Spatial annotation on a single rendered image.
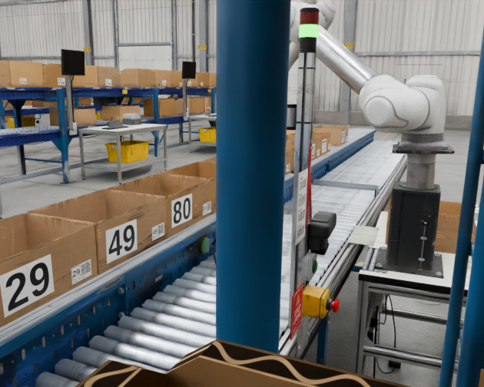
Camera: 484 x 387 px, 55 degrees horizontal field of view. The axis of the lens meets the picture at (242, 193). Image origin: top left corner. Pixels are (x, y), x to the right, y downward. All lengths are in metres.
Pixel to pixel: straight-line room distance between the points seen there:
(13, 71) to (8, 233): 5.71
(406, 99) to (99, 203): 1.21
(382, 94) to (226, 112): 1.54
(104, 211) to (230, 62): 1.80
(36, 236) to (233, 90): 1.51
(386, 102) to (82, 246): 1.08
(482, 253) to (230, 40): 0.52
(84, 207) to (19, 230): 0.30
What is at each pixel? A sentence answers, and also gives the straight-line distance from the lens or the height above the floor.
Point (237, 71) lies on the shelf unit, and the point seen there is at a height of 1.47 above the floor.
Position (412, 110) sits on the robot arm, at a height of 1.39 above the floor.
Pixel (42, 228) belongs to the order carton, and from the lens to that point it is 1.63.
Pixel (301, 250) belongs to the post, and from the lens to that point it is 1.37.
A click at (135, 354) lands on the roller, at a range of 1.38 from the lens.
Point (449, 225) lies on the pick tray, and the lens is 2.53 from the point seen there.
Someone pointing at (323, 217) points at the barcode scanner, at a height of 1.09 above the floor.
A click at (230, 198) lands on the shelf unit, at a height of 1.43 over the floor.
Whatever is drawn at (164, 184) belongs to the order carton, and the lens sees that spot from 2.25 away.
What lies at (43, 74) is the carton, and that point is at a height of 1.57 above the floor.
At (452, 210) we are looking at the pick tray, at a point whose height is 0.81.
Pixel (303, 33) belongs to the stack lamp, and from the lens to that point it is 1.30.
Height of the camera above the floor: 1.47
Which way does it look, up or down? 13 degrees down
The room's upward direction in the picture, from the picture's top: 1 degrees clockwise
